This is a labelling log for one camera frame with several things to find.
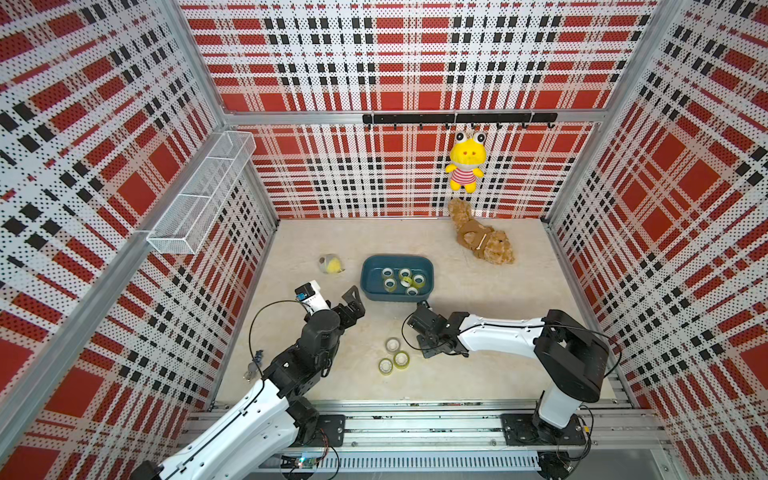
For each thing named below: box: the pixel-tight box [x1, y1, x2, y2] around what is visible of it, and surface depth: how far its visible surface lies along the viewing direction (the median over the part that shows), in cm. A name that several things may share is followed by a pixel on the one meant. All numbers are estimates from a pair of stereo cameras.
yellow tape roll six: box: [393, 351, 410, 369], surface depth 87 cm
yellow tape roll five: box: [378, 358, 394, 376], surface depth 86 cm
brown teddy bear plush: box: [448, 198, 515, 265], surface depth 104 cm
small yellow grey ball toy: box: [319, 254, 345, 274], surface depth 105 cm
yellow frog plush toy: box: [446, 131, 487, 194], surface depth 95 cm
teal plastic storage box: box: [360, 255, 435, 302], surface depth 103 cm
